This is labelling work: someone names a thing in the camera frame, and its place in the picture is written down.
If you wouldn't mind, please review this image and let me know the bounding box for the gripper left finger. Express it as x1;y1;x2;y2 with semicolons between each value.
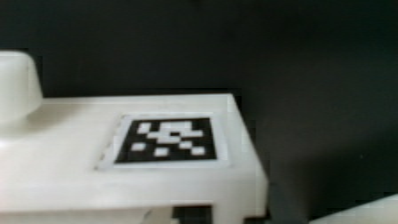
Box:
172;205;213;224

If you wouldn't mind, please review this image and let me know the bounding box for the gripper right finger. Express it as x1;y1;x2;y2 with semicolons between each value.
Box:
245;183;307;224

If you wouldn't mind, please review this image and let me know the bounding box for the white upside-down drawer with knob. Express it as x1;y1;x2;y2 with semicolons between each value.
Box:
0;50;268;224

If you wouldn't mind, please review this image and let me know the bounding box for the white drawer cabinet box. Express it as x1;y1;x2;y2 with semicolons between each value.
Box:
309;195;398;224

